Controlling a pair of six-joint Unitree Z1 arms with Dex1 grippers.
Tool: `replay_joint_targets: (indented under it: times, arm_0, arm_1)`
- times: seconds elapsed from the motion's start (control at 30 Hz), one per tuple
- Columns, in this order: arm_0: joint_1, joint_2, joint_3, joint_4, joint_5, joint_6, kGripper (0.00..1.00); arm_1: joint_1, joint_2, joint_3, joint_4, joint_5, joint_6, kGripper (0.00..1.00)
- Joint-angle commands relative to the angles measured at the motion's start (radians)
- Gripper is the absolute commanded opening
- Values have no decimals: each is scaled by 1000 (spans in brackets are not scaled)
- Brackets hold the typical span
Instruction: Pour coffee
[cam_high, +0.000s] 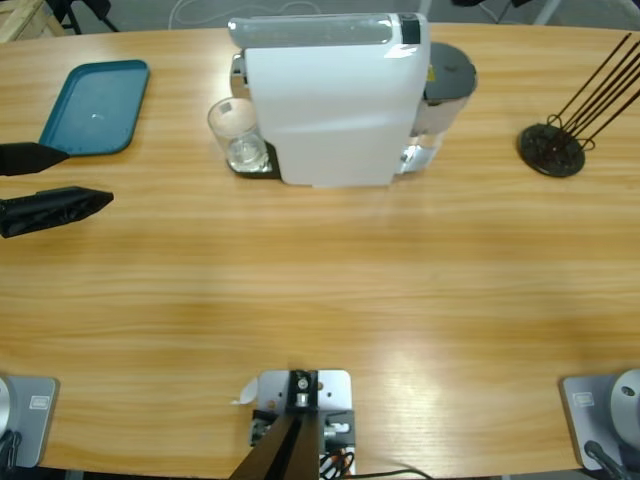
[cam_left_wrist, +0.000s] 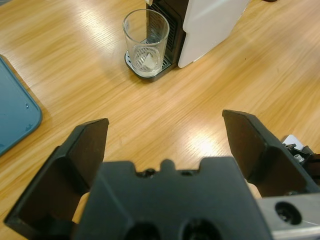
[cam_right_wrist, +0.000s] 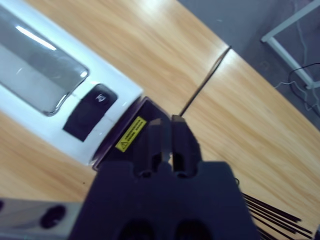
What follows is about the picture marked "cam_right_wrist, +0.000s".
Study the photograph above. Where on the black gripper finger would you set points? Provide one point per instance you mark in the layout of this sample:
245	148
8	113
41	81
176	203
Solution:
152	145
183	142

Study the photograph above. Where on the grey translucent machine lever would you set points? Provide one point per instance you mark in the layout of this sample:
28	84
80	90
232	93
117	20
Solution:
37	65

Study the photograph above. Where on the white metal frame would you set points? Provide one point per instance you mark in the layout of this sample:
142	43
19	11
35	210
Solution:
282	50

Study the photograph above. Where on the white capsule coffee machine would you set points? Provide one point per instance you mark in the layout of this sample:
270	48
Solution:
107	82

